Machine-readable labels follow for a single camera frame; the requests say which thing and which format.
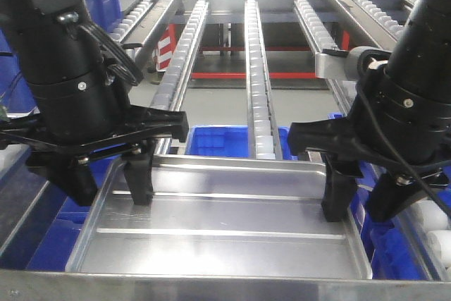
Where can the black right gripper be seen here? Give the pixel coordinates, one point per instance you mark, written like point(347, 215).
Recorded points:
point(392, 145)

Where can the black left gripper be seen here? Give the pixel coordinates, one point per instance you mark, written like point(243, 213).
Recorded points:
point(64, 138)

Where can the silver ribbed metal tray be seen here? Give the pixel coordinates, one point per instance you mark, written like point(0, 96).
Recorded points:
point(227, 217)

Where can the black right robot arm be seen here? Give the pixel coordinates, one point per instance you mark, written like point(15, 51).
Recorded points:
point(399, 120)

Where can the blue bin below left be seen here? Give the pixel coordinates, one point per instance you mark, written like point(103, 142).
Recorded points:
point(57, 243)

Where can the blue bin below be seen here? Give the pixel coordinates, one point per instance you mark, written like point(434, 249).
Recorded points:
point(231, 141)
point(386, 247)
point(57, 243)

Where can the blue bin below right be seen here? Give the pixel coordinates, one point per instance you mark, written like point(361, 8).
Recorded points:
point(386, 247)

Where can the roller track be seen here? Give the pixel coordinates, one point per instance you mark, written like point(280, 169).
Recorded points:
point(381, 17)
point(131, 20)
point(171, 91)
point(260, 116)
point(424, 225)

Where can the blue bin below centre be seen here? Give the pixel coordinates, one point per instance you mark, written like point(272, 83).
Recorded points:
point(231, 141)

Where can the centre roller track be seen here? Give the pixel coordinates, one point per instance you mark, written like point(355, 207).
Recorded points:
point(260, 116)

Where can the red white striped barrier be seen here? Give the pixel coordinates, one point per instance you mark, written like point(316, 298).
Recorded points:
point(165, 48)

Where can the left roller track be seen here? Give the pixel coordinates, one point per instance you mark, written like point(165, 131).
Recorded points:
point(131, 20)

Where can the right roller track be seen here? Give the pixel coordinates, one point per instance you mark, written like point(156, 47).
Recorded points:
point(381, 17)

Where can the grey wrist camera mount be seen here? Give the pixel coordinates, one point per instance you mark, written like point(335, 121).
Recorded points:
point(340, 63)

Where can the steel front rail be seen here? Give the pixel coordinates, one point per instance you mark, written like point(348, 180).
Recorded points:
point(41, 285)

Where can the steel right divider rail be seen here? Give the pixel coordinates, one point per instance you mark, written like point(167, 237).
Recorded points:
point(363, 29)

